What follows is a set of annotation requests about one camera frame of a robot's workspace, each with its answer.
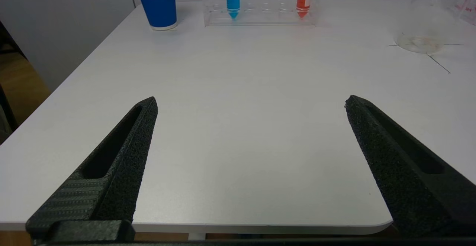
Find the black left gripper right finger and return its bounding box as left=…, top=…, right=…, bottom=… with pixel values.
left=344, top=95, right=476, bottom=239

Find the blue white paper cup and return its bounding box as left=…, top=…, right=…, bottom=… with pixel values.
left=133, top=0, right=178, bottom=31

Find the clear glass beaker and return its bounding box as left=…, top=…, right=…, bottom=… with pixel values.
left=394, top=0, right=473, bottom=54

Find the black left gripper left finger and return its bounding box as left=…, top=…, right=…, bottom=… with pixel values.
left=25, top=97, right=158, bottom=245

